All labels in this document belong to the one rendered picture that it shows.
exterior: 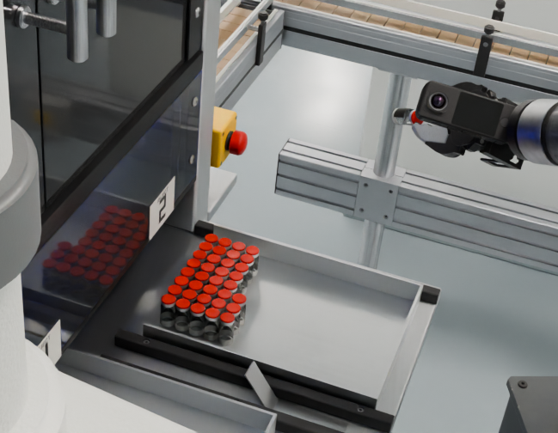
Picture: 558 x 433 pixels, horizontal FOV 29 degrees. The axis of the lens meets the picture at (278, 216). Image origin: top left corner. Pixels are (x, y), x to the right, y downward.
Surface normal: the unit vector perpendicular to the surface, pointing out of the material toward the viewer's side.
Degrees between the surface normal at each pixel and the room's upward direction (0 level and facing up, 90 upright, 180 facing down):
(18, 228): 90
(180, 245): 0
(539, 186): 90
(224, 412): 90
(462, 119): 50
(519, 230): 90
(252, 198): 0
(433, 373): 0
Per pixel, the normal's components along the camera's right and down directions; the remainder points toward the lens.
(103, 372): -0.33, 0.53
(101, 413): 0.09, -0.80
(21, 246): 0.93, 0.29
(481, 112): 0.00, -0.07
